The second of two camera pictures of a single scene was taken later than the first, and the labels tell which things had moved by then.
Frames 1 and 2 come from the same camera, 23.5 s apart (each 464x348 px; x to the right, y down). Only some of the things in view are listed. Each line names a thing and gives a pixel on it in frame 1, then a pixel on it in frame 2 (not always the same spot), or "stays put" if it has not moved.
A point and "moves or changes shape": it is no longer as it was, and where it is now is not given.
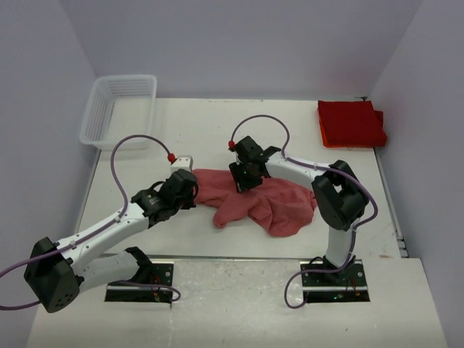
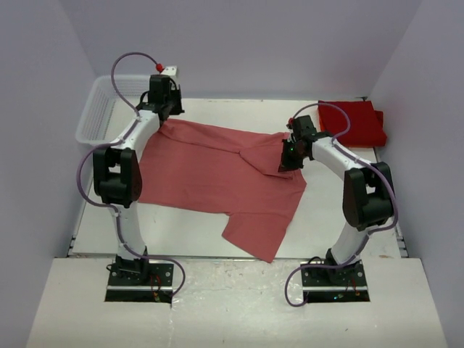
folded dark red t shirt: (351, 123) stays put
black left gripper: (188, 203) → (176, 92)
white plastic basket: (120, 106) stays put
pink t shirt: (281, 207) moves or changes shape
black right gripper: (242, 183) → (286, 163)
